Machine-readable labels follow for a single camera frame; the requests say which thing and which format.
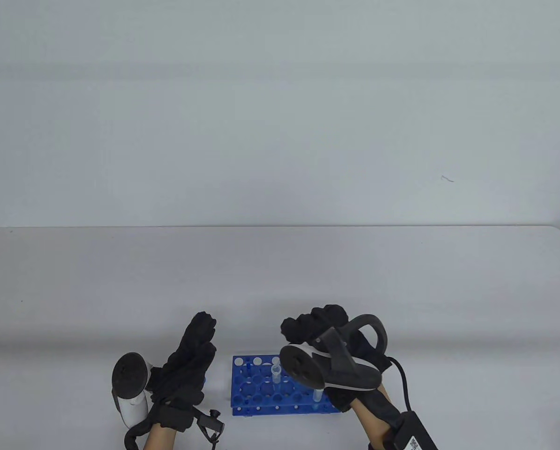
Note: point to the person's left hand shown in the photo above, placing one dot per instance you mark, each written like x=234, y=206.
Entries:
x=186, y=370

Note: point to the person's right hand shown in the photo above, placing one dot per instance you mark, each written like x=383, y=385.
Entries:
x=317, y=323

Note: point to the clear test tube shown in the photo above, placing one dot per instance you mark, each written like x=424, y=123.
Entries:
x=276, y=374

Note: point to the test tube with blue liquid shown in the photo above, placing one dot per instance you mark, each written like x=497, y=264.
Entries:
x=316, y=394

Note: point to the blue test tube rack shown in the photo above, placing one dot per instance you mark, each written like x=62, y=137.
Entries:
x=256, y=393

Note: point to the person's left forearm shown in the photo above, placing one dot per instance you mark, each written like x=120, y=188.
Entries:
x=160, y=439

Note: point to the person's right forearm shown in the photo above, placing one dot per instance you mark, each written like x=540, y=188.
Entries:
x=371, y=422

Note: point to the black and white right controller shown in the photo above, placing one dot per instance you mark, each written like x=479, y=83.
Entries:
x=336, y=365

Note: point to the black and white controller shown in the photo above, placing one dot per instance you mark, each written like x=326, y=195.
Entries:
x=130, y=379
x=336, y=365

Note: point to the black and white left controller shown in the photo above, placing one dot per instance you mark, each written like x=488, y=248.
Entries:
x=130, y=379

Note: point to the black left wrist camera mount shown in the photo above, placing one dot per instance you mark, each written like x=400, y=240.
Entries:
x=210, y=424

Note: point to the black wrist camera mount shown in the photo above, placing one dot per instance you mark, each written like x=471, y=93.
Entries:
x=413, y=433
x=210, y=424

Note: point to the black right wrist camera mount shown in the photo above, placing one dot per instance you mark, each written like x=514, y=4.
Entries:
x=413, y=433

